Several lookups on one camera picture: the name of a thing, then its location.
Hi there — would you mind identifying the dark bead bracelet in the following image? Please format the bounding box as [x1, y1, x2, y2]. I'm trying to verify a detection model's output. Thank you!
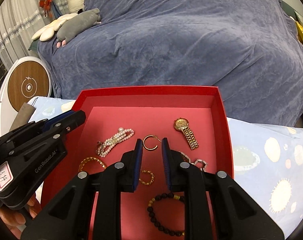
[146, 192, 186, 237]

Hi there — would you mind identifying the white pearl necklace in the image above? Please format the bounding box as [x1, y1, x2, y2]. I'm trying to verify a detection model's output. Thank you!
[97, 127, 135, 158]

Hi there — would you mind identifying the gold pendant chain bracelet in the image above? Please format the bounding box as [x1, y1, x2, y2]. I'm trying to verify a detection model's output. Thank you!
[138, 169, 155, 186]

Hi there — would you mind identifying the gold hoop earring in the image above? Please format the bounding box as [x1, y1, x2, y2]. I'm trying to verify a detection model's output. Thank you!
[143, 134, 161, 152]

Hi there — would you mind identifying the gold wristwatch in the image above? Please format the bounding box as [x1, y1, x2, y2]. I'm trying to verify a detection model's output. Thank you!
[174, 118, 199, 150]

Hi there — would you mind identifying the person's left hand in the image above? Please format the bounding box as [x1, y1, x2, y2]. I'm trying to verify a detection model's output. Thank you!
[0, 193, 41, 239]

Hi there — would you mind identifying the round wooden white device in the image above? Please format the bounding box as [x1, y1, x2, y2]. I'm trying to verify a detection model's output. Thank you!
[0, 56, 52, 137]

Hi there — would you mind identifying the blue planet-print tablecloth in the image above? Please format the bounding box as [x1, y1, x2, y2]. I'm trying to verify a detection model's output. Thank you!
[28, 96, 303, 239]

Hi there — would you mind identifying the cream flower plush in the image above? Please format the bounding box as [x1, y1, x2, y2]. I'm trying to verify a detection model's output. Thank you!
[32, 13, 77, 42]

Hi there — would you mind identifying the white lace curtain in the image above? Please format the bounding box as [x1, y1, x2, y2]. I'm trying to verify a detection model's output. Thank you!
[0, 0, 53, 70]

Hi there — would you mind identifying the grey plush toy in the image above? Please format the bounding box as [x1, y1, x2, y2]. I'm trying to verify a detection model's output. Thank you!
[56, 8, 101, 48]

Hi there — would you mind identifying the red cardboard box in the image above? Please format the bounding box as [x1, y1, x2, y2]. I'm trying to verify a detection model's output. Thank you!
[41, 86, 234, 239]

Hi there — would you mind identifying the red bow tieback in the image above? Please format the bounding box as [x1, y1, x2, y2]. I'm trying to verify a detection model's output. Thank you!
[39, 0, 53, 17]

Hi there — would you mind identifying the blue-grey velvet bed cover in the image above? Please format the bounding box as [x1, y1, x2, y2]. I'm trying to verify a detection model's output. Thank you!
[38, 0, 303, 126]

